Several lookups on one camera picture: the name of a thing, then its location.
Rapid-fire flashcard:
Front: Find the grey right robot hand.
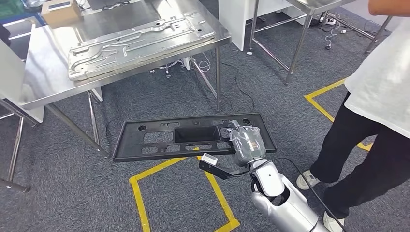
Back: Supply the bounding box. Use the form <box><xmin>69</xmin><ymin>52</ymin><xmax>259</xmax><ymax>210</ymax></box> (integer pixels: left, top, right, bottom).
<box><xmin>225</xmin><ymin>120</ymin><xmax>267</xmax><ymax>167</ymax></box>

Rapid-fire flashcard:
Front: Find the black plastic panel part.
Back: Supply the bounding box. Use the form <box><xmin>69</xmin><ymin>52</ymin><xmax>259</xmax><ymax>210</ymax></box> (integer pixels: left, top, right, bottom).
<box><xmin>112</xmin><ymin>113</ymin><xmax>278</xmax><ymax>163</ymax></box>

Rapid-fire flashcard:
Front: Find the stainless steel workbench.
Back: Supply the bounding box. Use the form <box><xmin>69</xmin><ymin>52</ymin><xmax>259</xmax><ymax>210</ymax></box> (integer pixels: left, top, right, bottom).
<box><xmin>19</xmin><ymin>0</ymin><xmax>233</xmax><ymax>158</ymax></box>

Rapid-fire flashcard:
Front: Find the yellow floor tape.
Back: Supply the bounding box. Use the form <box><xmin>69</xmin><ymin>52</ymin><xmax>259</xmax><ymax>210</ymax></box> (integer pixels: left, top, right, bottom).
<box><xmin>304</xmin><ymin>78</ymin><xmax>374</xmax><ymax>152</ymax></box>

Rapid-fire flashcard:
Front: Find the stainless steel table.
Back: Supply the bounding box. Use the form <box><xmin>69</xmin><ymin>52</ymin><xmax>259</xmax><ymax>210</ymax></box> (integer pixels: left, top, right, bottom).
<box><xmin>249</xmin><ymin>0</ymin><xmax>393</xmax><ymax>86</ymax></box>

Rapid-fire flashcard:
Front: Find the stamped metal plate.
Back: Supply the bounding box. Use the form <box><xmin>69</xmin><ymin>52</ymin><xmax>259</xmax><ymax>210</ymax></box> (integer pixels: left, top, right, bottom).
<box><xmin>67</xmin><ymin>11</ymin><xmax>216</xmax><ymax>81</ymax></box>

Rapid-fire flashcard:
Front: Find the white power strip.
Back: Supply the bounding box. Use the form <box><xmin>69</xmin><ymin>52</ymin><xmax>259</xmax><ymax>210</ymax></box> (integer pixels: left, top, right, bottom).
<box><xmin>319</xmin><ymin>15</ymin><xmax>337</xmax><ymax>26</ymax></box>

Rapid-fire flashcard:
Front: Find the cardboard box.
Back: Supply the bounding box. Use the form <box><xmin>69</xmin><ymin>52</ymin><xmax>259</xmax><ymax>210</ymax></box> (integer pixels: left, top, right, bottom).
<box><xmin>41</xmin><ymin>0</ymin><xmax>82</xmax><ymax>29</ymax></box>

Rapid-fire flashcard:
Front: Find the smartphone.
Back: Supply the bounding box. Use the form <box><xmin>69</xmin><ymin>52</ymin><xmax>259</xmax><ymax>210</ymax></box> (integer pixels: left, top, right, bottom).
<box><xmin>48</xmin><ymin>1</ymin><xmax>72</xmax><ymax>10</ymax></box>

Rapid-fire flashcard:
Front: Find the green plastic crate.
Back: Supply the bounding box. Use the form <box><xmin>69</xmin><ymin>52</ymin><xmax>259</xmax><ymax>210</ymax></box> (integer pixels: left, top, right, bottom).
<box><xmin>0</xmin><ymin>0</ymin><xmax>25</xmax><ymax>19</ymax></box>

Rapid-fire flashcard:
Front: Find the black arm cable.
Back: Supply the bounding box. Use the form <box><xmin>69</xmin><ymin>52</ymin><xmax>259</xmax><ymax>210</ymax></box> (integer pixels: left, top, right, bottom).
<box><xmin>237</xmin><ymin>157</ymin><xmax>348</xmax><ymax>232</ymax></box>

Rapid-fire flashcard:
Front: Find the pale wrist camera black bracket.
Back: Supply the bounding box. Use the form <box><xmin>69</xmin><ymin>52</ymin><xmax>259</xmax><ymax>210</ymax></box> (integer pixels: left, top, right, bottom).
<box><xmin>198</xmin><ymin>153</ymin><xmax>254</xmax><ymax>181</ymax></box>

